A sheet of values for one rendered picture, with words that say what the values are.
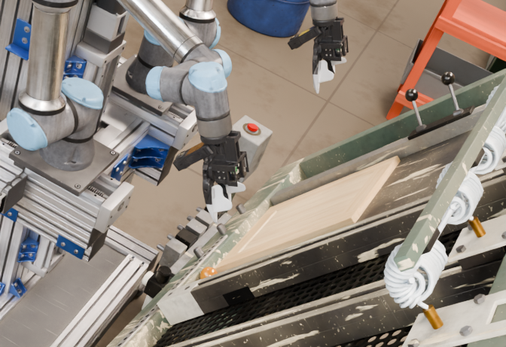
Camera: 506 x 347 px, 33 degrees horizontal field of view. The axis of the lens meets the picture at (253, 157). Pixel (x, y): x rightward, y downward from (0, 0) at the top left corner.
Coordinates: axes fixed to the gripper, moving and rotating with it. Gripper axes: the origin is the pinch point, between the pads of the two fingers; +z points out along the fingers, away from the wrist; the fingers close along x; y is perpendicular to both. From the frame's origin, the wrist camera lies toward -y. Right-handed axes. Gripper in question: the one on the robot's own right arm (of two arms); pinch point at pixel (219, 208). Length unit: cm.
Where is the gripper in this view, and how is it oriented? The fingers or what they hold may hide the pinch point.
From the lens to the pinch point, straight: 198.4
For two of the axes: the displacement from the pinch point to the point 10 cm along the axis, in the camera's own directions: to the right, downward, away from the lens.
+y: 9.2, 0.7, -3.8
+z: 1.2, 8.8, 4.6
